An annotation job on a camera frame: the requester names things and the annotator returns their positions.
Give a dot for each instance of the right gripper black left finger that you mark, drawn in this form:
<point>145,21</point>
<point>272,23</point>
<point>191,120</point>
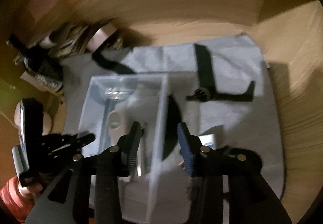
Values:
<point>128,147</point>

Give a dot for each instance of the left hand with red sleeve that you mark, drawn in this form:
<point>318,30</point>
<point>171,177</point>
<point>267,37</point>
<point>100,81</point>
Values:
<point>17,201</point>

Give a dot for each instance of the grey rug with black letters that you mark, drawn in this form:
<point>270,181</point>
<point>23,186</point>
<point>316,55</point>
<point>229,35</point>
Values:
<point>242,180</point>

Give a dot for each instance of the stack of papers and booklets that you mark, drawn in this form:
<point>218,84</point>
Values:
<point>70,39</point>

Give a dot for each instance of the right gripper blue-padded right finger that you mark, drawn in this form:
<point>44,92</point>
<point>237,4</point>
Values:
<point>189,149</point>

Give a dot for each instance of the silver metal flashlight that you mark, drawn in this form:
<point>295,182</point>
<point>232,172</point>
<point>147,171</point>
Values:
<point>201,94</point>

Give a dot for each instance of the white handheld foot file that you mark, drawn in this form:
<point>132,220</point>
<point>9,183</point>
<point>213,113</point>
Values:
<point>117,125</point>

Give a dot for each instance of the clear acrylic storage box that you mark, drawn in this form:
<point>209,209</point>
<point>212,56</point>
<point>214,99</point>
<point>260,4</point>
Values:
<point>112,104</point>

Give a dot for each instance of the white cylindrical speaker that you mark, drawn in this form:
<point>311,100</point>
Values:
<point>30,115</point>

